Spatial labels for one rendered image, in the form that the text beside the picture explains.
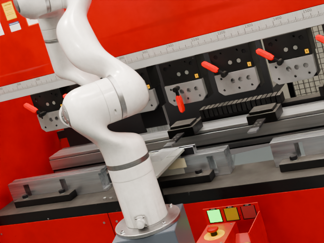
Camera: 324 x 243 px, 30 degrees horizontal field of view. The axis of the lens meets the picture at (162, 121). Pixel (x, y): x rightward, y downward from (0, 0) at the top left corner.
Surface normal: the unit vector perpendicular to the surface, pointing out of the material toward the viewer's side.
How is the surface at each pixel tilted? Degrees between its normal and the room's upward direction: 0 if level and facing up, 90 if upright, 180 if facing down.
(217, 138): 90
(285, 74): 90
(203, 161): 90
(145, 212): 90
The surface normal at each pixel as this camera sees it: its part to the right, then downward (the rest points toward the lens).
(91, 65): -0.14, 0.72
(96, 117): 0.44, 0.18
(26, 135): 0.88, -0.17
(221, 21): -0.38, 0.33
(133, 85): 0.31, -0.30
